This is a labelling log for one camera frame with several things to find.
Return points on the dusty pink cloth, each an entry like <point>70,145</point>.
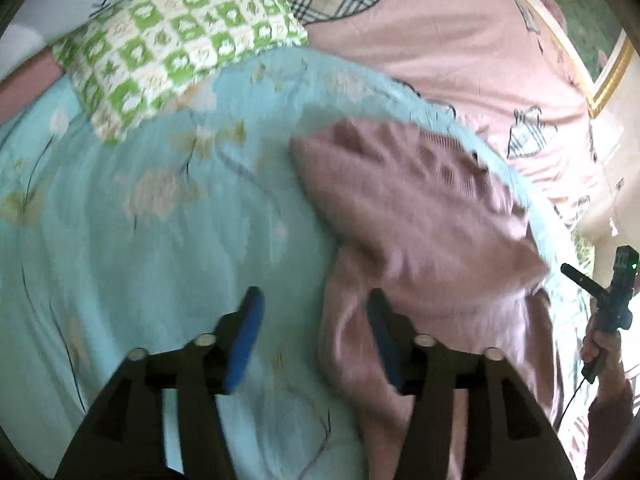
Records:
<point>25,85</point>

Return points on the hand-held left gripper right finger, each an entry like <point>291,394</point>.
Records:
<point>385,340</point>

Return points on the teal floral blanket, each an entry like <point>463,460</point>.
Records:
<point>150,240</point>

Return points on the pink duvet with plaid hearts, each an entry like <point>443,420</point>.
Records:
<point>450,35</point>

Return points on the green checkered pillow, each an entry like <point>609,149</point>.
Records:
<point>165,45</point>

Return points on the person's right hand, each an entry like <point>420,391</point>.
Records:
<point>607,355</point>

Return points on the mauve knit sweater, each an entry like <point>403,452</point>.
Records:
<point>425,220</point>

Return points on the green patterned cloth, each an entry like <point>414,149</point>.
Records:
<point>584,252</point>

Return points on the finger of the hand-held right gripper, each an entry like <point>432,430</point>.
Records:
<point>582,280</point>

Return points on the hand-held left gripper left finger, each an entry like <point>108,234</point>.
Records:
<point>247,340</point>

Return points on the person's right forearm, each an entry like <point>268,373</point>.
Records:
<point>610,435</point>

